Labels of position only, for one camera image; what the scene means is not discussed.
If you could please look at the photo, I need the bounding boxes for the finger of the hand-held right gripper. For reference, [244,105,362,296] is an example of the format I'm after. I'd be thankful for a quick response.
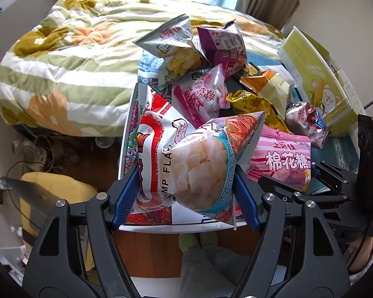
[259,176,358,212]
[311,161,358,193]

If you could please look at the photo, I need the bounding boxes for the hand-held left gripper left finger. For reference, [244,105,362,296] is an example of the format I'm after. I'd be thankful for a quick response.
[22,163,142,298]

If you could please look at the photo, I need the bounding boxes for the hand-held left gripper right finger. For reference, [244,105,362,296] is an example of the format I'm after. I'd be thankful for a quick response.
[232,164,352,298]

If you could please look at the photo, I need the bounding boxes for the red white shrimp chips bag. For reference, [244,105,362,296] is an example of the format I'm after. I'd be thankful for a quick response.
[136,84,266,232]

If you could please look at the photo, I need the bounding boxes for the yellow-green cardboard box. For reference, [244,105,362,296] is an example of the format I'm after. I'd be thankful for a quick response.
[278,26,367,137]

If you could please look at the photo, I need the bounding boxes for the person's right hand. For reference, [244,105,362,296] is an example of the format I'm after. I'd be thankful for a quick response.
[348,237,373,275]

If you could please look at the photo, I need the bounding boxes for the pink marshmallow packet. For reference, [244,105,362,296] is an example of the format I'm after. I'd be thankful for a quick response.
[245,126,313,193]

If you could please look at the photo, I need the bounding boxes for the small silver red packet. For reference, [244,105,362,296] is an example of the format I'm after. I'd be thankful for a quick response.
[285,101,330,149]

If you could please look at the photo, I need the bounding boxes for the person's legs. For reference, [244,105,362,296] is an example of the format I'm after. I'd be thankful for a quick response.
[178,231,253,298]

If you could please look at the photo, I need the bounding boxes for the yellow cushion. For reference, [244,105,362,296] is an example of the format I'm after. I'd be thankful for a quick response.
[19,172,97,271]

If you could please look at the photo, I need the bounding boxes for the gold snack packet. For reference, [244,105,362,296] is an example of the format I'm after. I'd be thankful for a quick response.
[225,90,291,134]

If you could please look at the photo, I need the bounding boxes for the white power strip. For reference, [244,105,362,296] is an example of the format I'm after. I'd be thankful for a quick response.
[21,139,48,166]

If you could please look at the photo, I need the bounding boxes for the orange snack packet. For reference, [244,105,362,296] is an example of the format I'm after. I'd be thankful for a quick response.
[240,65,292,115]

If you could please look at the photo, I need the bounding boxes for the pink white snack packet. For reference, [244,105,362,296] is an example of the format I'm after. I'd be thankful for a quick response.
[172,64,229,128]

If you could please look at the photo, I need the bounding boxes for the floral striped blanket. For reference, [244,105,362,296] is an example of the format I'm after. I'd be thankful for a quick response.
[0,0,286,137]

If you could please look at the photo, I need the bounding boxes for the purple snack packet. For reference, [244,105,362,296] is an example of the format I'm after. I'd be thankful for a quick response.
[196,19,247,76]

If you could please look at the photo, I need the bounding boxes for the silver potato chips bag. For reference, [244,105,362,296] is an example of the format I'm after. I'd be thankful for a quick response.
[133,14,210,89]

